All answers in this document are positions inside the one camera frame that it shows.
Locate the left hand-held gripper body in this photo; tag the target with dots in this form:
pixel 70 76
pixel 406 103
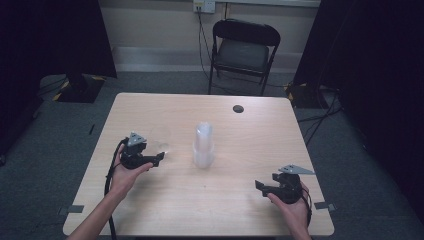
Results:
pixel 133 156

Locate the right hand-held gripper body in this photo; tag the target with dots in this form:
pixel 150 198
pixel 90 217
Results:
pixel 289 190

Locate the clear disposable plastic cup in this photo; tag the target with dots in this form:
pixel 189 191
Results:
pixel 160 141

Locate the stack of clear cups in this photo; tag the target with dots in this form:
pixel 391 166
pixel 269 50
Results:
pixel 203 148

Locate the person's right hand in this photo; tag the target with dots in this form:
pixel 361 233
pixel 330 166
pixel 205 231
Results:
pixel 293 211

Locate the person's left hand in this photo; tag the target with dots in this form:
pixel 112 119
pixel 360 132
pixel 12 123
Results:
pixel 126 178

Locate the grey tape strip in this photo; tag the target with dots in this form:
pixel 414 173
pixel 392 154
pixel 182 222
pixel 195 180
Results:
pixel 71 209
pixel 324 206

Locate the black stand base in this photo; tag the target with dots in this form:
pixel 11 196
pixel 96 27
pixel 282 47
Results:
pixel 80 90
pixel 305 96

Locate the black folding chair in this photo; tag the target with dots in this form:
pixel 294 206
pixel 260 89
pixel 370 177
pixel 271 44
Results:
pixel 245 50

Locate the black curtain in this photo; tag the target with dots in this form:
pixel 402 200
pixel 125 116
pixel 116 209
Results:
pixel 50 40
pixel 373 83

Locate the white wall socket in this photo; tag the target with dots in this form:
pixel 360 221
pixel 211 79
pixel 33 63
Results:
pixel 204 5

